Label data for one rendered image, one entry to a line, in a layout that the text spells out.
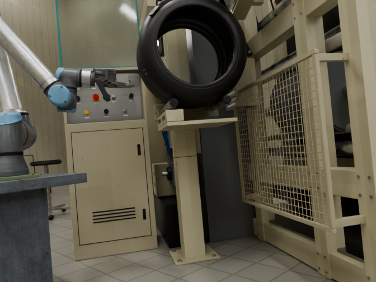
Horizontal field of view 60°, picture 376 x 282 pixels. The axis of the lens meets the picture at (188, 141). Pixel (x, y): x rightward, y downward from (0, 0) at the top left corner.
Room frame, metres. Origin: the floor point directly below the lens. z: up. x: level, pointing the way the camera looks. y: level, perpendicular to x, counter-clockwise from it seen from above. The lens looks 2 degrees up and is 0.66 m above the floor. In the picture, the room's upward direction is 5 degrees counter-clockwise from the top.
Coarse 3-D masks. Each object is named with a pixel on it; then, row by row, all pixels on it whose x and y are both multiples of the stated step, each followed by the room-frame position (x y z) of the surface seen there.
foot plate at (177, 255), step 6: (174, 252) 2.12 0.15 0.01; (180, 252) 2.11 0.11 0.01; (210, 252) 2.05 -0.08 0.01; (174, 258) 2.00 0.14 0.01; (180, 258) 1.99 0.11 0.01; (186, 258) 1.98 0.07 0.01; (192, 258) 1.97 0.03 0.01; (198, 258) 1.96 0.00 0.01; (204, 258) 1.95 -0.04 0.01; (210, 258) 1.95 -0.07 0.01; (216, 258) 1.96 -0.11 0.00; (180, 264) 1.91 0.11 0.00
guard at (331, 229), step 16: (288, 64) 1.41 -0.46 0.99; (304, 64) 1.31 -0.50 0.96; (256, 80) 1.74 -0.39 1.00; (320, 80) 1.23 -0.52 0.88; (320, 96) 1.23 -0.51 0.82; (288, 112) 1.47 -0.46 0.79; (304, 112) 1.34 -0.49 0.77; (320, 112) 1.23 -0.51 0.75; (240, 128) 2.04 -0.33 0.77; (256, 128) 1.81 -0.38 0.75; (320, 128) 1.24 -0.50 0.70; (240, 144) 2.07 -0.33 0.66; (320, 144) 1.26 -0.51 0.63; (240, 160) 2.09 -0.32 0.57; (320, 160) 1.27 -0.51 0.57; (240, 176) 2.10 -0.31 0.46; (256, 176) 1.87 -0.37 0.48; (272, 176) 1.68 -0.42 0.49; (320, 176) 1.28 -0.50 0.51; (272, 192) 1.69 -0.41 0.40; (304, 192) 1.40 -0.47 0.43; (272, 208) 1.70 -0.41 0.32; (288, 208) 1.54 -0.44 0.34; (304, 208) 1.41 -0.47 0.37; (320, 224) 1.30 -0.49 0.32
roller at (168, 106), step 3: (171, 99) 1.62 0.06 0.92; (174, 99) 1.61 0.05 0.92; (168, 102) 1.64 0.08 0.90; (171, 102) 1.61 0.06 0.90; (174, 102) 1.61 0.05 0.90; (177, 102) 1.62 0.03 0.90; (165, 105) 1.76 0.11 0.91; (168, 105) 1.65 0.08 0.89; (171, 105) 1.61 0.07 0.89; (174, 105) 1.61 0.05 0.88; (162, 108) 1.88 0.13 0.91; (165, 108) 1.76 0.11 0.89; (168, 108) 1.69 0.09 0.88; (171, 108) 1.66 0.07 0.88; (162, 111) 1.87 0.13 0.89
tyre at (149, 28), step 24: (168, 0) 1.62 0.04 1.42; (192, 0) 1.62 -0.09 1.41; (144, 24) 1.61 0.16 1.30; (168, 24) 1.87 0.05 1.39; (192, 24) 1.90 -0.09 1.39; (216, 24) 1.88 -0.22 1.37; (144, 48) 1.59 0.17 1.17; (216, 48) 1.94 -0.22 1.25; (240, 48) 1.67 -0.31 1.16; (168, 72) 1.59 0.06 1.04; (240, 72) 1.69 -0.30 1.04; (168, 96) 1.65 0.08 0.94; (192, 96) 1.63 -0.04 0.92; (216, 96) 1.67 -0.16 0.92
